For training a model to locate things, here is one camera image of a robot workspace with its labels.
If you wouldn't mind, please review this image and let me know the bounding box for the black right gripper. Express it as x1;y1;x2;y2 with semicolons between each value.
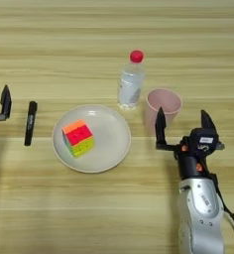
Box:
155;106;226;183

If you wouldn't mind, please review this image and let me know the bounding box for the pink plastic cup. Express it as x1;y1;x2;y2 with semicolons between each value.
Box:
144;87;183;136

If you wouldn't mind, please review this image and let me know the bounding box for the black marker pen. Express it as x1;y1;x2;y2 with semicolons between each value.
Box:
24;100;39;147

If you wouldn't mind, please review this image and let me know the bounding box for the colourful puzzle cube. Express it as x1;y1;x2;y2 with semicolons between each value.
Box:
60;119;96;159

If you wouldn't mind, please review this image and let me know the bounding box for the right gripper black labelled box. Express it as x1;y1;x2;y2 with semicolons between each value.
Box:
188;127;221;157

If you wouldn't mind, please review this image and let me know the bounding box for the clear bottle with red cap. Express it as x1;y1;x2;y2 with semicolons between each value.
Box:
117;49;147;111

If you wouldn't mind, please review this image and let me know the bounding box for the beige round plate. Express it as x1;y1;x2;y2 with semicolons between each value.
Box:
52;104;133;175

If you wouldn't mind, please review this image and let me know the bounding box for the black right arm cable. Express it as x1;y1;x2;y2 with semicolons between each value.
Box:
213;174;234;254

